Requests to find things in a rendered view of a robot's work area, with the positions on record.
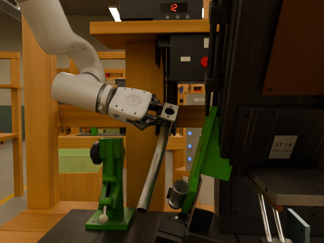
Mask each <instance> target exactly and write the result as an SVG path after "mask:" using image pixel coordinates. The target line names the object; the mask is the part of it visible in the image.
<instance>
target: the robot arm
mask: <svg viewBox="0 0 324 243"><path fill-rule="evenodd" d="M15 1H16V3H17V5H18V7H19V9H20V11H21V12H22V14H23V16H24V18H25V20H26V22H27V24H28V26H29V27H30V29H31V31H32V33H33V35H34V37H35V39H36V41H37V43H38V44H39V46H40V47H41V48H42V50H43V51H45V52H46V53H47V54H51V55H57V54H63V53H65V54H67V55H68V56H69V57H70V58H71V59H72V60H73V62H74V63H75V65H76V67H77V69H78V71H79V75H73V74H69V73H65V72H60V73H58V74H57V75H56V77H55V79H54V81H53V84H52V89H51V94H52V98H53V100H55V101H58V102H61V103H65V104H68V105H72V106H75V107H79V108H82V109H86V110H89V111H93V112H96V113H100V114H103V115H109V116H110V117H112V118H114V119H116V120H118V121H120V122H123V123H125V124H128V125H132V126H135V127H137V128H138V129H139V130H140V131H143V130H144V129H146V128H147V127H149V126H152V125H153V126H154V125H156V124H157V125H161V126H164V127H169V128H170V127H171V123H172V122H171V121H167V120H163V119H160V115H158V117H156V116H154V115H151V114H149V113H148V112H149V110H151V111H156V112H160V114H161V113H162V109H163V105H162V104H161V103H160V102H159V101H158V100H157V97H156V95H155V94H151V93H150V92H147V91H143V90H139V89H133V88H127V87H118V89H117V88H115V87H114V86H112V85H109V84H105V83H106V75H105V72H104V69H103V66H102V64H101V61H100V59H99V57H98V55H97V53H96V51H95V49H94V48H93V46H92V45H91V44H90V43H89V42H88V41H86V40H85V39H83V38H82V37H80V36H78V35H76V34H75V33H74V32H73V31H72V29H71V28H70V25H69V23H68V20H67V18H66V16H65V13H64V11H63V9H62V6H61V4H60V1H59V0H15ZM152 106H154V107H152Z"/></svg>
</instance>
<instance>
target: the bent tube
mask: <svg viewBox="0 0 324 243"><path fill-rule="evenodd" d="M178 108H179V106H177V105H173V104H169V103H164V106H163V109H162V113H161V116H160V119H163V120H167V121H171V122H172V123H171V127H170V128H169V127H164V126H161V129H160V134H159V138H158V142H157V145H156V148H155V152H154V155H153V159H152V162H151V165H150V168H149V171H148V175H147V178H146V181H145V183H144V187H143V190H142V193H141V196H140V199H139V202H138V205H137V208H136V210H137V211H138V212H139V213H141V214H147V213H148V210H149V206H150V202H151V199H152V195H153V193H154V189H155V186H156V182H157V179H158V175H159V172H160V168H161V165H162V161H163V158H164V154H165V150H166V147H167V143H168V139H169V135H170V132H171V128H172V124H173V122H175V119H176V115H177V111H178Z"/></svg>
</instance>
